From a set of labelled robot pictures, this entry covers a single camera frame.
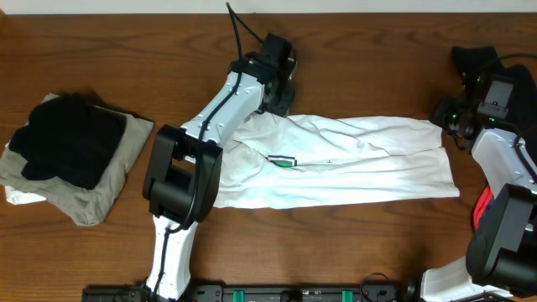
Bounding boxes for white printed t-shirt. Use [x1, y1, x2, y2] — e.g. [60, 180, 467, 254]
[215, 113, 459, 209]

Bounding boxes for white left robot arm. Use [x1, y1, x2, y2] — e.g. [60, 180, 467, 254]
[143, 50, 297, 301]

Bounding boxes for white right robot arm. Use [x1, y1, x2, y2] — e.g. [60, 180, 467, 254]
[408, 73, 536, 301]

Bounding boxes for black garment at right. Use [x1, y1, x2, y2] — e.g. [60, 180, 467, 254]
[451, 46, 536, 131]

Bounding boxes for grey red-trimmed garment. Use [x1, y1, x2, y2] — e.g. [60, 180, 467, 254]
[472, 185, 493, 230]

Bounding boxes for folded black garment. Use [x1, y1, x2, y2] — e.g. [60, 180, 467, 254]
[8, 94, 127, 190]

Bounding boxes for folded beige garment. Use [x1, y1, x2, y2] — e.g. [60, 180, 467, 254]
[18, 94, 154, 227]

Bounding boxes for folded white garment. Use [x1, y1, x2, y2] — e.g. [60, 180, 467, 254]
[1, 143, 46, 205]

